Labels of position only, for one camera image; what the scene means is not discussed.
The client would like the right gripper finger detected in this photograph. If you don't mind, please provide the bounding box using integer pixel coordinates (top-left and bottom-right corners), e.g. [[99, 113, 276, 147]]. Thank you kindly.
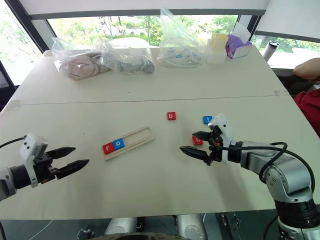
[[191, 130, 211, 141], [179, 145, 210, 163]]

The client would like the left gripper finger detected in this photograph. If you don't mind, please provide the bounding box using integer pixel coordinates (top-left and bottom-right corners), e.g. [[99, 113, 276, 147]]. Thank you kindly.
[[56, 159, 90, 181], [47, 146, 77, 160]]

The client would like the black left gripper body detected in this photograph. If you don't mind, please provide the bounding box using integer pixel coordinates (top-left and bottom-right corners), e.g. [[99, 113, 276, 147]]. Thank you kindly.
[[33, 149, 64, 185]]

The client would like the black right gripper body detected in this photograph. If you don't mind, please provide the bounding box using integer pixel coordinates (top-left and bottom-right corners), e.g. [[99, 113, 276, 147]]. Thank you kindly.
[[204, 124, 224, 168]]

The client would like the red letter tile r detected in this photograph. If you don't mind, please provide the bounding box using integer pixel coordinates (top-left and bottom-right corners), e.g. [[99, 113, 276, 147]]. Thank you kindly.
[[102, 142, 116, 154]]

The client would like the blue letter tile o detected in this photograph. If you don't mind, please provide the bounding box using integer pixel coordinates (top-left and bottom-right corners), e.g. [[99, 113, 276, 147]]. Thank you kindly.
[[112, 138, 125, 151]]

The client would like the wooden letter tray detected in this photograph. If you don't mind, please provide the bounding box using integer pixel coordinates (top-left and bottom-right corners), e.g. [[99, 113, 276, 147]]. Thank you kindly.
[[101, 126, 156, 162]]

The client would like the silver rounded robot leg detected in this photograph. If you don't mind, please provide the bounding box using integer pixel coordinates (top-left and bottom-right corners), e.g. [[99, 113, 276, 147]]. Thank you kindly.
[[104, 216, 138, 236], [174, 213, 209, 240]]

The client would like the black table clamp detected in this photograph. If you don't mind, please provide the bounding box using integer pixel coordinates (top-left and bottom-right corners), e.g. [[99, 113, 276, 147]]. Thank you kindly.
[[220, 211, 241, 236], [76, 227, 95, 240]]

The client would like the white translucent box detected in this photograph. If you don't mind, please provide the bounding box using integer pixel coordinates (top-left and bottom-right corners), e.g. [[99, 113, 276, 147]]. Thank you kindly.
[[205, 39, 228, 65]]

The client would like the black mesh office chair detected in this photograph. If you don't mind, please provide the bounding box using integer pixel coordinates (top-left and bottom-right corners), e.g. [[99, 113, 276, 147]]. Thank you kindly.
[[0, 59, 19, 107]]

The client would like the purple and white box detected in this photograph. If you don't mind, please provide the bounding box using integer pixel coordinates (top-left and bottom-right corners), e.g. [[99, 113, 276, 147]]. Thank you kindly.
[[225, 24, 254, 60]]

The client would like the pale yellow cup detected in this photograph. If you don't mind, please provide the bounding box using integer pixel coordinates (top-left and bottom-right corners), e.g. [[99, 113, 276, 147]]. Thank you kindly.
[[210, 33, 229, 54]]

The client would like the person's red garment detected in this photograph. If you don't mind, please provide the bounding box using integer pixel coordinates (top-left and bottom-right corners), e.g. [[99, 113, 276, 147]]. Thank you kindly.
[[293, 88, 320, 139]]

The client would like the plastic bag with grey parts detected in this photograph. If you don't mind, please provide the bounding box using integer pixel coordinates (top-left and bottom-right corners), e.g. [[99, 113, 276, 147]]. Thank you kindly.
[[99, 37, 156, 75]]

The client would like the grey metal bottle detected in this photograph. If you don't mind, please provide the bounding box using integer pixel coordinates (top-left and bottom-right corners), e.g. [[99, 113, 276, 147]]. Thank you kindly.
[[265, 40, 280, 62]]

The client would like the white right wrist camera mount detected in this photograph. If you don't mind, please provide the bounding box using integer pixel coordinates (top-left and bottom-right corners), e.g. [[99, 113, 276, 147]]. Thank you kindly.
[[208, 113, 235, 165]]

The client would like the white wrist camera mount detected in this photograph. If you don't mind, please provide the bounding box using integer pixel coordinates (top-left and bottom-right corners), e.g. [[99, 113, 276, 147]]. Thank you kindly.
[[208, 113, 235, 165], [19, 133, 49, 189]]

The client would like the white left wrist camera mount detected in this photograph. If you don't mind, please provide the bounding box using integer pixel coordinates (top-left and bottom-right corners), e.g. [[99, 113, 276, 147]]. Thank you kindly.
[[19, 133, 49, 189]]

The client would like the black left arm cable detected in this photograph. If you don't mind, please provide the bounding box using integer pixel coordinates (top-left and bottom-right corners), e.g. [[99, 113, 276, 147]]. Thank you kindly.
[[0, 135, 27, 149]]

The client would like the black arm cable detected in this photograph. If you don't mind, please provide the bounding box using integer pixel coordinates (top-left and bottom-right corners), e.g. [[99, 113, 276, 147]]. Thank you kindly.
[[0, 135, 27, 149], [221, 141, 317, 194]]

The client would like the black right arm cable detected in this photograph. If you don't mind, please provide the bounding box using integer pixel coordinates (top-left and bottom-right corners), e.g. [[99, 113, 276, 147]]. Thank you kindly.
[[221, 141, 317, 194]]

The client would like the plastic bag with pink rope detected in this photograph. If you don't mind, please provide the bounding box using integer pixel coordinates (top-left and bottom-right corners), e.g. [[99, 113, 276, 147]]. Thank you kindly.
[[51, 36, 112, 81]]

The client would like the clear bag with white cable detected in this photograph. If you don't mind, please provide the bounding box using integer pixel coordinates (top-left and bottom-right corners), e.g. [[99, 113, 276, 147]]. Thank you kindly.
[[156, 8, 209, 69]]

